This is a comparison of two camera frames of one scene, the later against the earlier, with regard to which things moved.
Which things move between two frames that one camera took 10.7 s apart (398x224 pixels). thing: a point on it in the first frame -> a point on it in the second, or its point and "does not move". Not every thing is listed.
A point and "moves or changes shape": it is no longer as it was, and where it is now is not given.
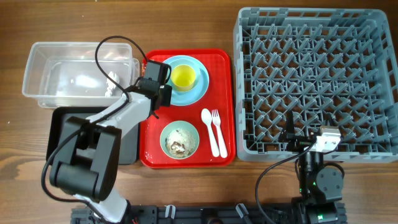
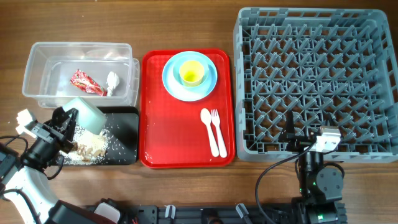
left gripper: [167, 98] -> [44, 132]
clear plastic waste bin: [64, 74] does not move
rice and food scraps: [180, 143] moves or changes shape
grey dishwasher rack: [334, 68] does not move
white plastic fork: [216, 122] does not move
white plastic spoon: [206, 117] does not move
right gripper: [299, 142] does not move
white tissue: [111, 84] does not move
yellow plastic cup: [183, 77] -> [191, 71]
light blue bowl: [185, 76] -> [188, 58]
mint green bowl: [179, 139] -> [88, 117]
